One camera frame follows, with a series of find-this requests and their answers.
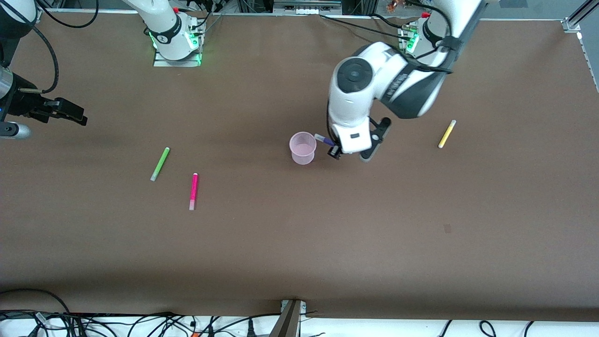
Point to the aluminium camera mount post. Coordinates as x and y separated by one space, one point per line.
288 320

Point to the pink pen holder cup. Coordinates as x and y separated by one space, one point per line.
303 150

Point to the aluminium frame profile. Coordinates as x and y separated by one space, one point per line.
587 51

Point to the small orange object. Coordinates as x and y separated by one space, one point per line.
392 5

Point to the pink highlighter pen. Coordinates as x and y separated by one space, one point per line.
193 189

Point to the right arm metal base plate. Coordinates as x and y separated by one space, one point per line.
178 62

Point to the white power strip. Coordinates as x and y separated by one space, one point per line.
306 5

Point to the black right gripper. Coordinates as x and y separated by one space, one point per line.
22 104

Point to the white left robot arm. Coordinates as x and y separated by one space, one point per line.
360 93

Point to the yellow highlighter pen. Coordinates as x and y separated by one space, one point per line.
447 134

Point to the green highlighter pen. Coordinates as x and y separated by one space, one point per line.
160 164

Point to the purple marker pen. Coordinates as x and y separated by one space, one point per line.
324 139

